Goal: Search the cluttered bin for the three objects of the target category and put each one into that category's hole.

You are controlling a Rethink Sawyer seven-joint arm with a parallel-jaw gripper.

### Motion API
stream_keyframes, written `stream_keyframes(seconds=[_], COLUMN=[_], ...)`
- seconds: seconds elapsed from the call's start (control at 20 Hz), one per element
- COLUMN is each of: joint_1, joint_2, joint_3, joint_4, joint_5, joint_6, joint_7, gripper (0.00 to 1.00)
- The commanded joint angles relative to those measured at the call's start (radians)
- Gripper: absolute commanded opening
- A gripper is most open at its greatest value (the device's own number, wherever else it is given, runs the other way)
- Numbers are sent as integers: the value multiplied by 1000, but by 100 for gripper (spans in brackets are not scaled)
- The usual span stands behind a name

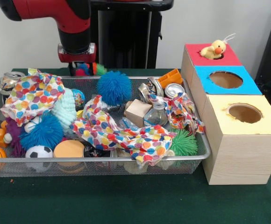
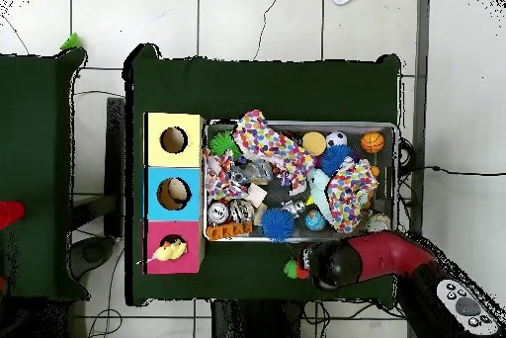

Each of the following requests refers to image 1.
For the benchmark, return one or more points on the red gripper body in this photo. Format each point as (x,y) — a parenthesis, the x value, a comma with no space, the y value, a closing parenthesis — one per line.
(77,58)

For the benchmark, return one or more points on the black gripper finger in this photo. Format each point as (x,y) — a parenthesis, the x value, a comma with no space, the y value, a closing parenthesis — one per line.
(92,68)
(72,68)

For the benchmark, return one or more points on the multicoloured spiky caterpillar toy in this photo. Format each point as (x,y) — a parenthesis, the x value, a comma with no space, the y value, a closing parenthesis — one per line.
(83,69)

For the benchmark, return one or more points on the mint green knitted cloth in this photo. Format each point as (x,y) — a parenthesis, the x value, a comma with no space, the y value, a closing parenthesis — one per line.
(65,109)

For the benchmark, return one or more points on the colourful dotted cloth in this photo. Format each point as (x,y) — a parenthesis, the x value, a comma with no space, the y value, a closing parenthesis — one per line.
(130,137)
(32,95)

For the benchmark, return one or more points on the orange plastic building brick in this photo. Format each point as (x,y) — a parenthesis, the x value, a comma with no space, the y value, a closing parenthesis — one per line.
(170,78)

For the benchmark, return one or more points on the yellow duck plush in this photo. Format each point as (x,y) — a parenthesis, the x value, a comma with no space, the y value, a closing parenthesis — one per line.
(216,47)

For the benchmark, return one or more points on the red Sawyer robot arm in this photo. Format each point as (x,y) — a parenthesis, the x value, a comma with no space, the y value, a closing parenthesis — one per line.
(72,21)

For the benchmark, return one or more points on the shallow metal mesh bin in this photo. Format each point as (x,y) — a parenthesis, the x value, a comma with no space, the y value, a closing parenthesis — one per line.
(32,160)

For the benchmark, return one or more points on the wooden box with three holes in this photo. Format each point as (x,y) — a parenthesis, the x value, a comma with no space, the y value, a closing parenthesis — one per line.
(243,158)

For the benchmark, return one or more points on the blue spiky ball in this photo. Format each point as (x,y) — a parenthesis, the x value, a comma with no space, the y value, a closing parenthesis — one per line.
(43,134)
(114,87)

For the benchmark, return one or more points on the orange foam cylinder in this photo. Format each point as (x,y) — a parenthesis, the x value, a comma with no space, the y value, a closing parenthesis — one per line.
(69,149)

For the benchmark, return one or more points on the small soccer ball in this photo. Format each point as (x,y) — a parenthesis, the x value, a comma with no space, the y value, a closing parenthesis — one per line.
(39,151)

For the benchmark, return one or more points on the green spiky ball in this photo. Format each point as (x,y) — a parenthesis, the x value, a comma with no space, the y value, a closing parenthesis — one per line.
(184,144)

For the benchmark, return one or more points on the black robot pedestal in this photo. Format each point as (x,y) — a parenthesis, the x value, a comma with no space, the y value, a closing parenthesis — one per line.
(126,35)

